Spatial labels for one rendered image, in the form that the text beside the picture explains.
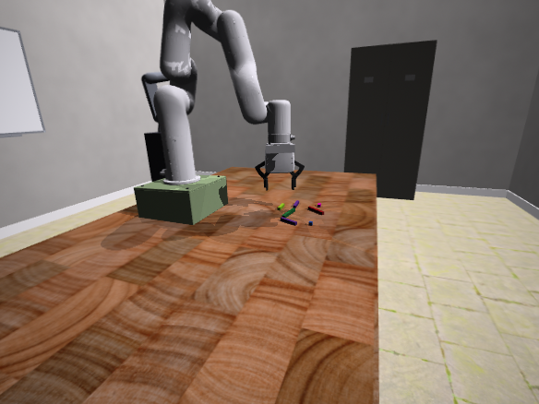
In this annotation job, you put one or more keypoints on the red rod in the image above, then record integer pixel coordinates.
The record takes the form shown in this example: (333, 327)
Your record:
(316, 210)

